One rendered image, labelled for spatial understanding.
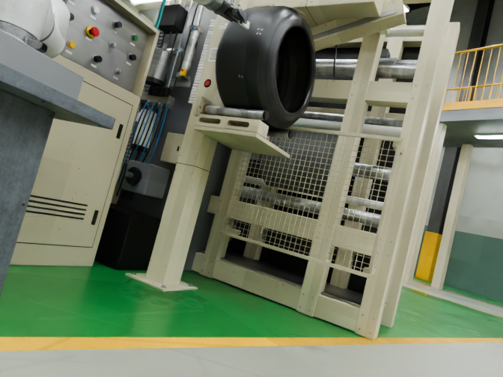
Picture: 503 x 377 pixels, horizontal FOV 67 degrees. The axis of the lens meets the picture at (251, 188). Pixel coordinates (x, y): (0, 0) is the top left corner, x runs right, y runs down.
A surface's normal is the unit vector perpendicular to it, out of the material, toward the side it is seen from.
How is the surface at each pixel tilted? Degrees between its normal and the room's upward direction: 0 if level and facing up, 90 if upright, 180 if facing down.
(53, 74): 90
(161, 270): 90
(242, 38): 89
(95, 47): 90
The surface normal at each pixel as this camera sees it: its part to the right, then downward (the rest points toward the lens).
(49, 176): 0.84, 0.18
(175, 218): -0.48, -0.18
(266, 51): 0.18, 0.08
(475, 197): -0.76, -0.24
